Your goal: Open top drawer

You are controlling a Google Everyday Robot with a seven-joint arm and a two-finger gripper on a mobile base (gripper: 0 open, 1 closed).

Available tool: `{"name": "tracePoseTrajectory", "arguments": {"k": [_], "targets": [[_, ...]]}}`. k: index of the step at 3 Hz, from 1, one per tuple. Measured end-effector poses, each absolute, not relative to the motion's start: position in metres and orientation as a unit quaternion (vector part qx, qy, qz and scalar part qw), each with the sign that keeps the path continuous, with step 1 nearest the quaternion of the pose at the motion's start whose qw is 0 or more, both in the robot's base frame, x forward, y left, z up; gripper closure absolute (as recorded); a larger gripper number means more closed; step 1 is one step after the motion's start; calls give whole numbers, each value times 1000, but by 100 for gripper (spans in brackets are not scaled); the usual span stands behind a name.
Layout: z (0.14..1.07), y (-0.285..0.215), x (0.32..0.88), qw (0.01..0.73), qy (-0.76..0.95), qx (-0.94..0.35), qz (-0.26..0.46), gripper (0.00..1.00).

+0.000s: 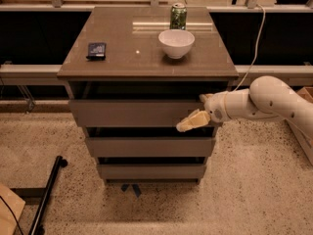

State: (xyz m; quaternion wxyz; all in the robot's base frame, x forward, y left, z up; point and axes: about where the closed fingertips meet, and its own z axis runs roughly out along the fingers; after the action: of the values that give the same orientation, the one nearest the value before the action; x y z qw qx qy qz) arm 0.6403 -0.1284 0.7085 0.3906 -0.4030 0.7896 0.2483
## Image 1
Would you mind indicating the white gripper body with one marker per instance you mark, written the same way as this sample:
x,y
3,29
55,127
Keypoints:
x,y
215,110

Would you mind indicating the grey top drawer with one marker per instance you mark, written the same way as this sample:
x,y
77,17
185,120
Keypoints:
x,y
131,113

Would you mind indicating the grey drawer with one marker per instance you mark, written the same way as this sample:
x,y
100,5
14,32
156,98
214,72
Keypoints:
x,y
151,171
131,113
150,147

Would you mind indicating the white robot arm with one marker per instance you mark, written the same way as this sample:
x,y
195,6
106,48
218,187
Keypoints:
x,y
267,98

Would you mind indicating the brown drawer cabinet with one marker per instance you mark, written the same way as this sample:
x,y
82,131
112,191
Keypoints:
x,y
136,68

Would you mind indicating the grey middle drawer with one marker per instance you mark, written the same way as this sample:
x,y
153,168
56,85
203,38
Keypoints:
x,y
150,147

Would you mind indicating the grey bottom drawer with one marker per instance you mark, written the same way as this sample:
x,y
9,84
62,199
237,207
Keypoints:
x,y
151,171

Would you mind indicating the white ceramic bowl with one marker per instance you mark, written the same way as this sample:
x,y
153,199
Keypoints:
x,y
176,43

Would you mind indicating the green soda can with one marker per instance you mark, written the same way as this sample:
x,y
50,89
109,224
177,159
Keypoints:
x,y
178,15

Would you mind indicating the blue tape cross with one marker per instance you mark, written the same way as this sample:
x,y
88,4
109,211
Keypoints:
x,y
135,189

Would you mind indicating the dark blue snack packet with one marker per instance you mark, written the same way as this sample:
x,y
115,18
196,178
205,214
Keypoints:
x,y
96,51

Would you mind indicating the black metal stand leg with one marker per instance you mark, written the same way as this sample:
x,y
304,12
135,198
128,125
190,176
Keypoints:
x,y
41,196

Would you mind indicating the cardboard box left corner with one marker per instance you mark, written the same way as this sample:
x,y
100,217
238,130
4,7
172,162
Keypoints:
x,y
11,207

